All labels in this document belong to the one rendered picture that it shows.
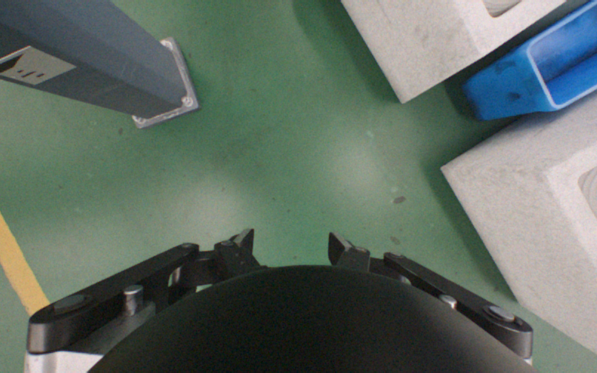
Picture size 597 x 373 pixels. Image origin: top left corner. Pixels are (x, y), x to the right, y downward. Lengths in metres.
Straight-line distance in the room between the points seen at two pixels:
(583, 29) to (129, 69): 0.80
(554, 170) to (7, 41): 0.59
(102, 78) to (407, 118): 0.51
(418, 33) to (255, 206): 0.42
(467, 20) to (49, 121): 0.79
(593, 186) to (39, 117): 0.98
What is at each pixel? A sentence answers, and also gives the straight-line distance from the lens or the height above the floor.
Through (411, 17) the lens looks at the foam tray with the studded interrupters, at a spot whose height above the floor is 0.12.
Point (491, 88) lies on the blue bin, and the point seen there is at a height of 0.05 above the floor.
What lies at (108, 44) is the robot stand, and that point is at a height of 0.18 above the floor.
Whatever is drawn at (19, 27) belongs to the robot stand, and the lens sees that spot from 0.33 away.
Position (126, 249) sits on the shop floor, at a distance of 0.64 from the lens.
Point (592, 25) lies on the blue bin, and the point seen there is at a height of 0.00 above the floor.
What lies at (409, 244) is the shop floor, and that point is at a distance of 0.52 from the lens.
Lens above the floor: 0.42
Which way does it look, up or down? 82 degrees down
